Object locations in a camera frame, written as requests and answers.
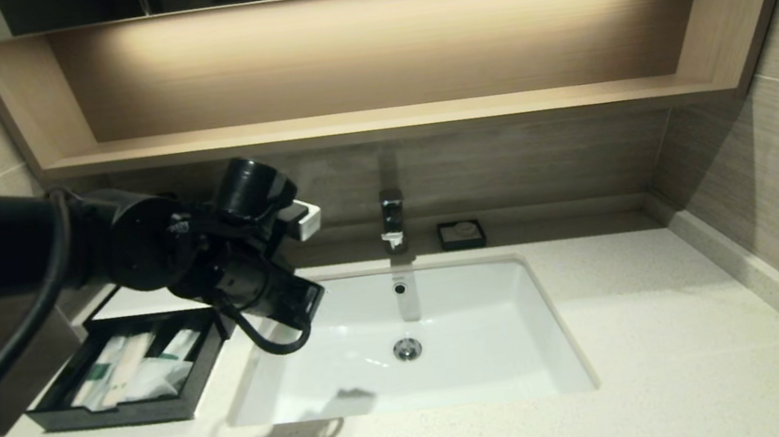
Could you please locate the black square soap dish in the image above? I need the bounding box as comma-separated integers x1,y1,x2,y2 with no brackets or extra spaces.
436,217,489,253

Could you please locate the folded white plastic packet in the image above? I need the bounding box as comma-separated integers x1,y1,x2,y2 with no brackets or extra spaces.
119,352,198,403

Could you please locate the left wrist camera silver front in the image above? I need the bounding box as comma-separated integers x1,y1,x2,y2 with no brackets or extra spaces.
275,196,326,246

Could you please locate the chrome sink faucet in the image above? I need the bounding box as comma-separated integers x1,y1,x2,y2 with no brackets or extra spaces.
375,186,412,256

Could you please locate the white ceramic sink basin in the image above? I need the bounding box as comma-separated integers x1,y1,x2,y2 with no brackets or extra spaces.
210,240,601,437

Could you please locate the wooden wall shelf niche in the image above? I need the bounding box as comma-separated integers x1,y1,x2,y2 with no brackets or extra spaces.
0,0,779,197

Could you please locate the black glossy box drawer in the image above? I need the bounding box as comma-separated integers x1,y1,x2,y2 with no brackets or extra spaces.
14,303,237,437

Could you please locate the comb packet green band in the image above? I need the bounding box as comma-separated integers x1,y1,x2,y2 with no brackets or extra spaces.
96,332,163,407

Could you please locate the chrome sink drain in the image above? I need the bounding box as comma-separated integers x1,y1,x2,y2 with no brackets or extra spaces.
391,336,425,364

